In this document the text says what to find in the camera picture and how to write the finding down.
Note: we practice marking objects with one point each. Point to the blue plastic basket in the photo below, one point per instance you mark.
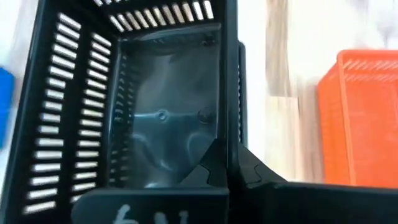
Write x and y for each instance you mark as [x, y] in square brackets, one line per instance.
[5, 105]

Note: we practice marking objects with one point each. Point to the black slotted plastic basket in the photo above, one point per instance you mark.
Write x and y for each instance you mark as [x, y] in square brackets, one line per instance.
[174, 93]

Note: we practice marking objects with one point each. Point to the orange slotted plastic basket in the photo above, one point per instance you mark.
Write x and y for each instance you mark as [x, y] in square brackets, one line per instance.
[367, 124]

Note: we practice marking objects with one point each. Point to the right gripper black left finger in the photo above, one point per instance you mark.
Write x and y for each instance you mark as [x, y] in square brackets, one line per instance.
[149, 205]

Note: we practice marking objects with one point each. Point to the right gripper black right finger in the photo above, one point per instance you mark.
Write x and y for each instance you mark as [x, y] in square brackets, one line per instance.
[311, 205]

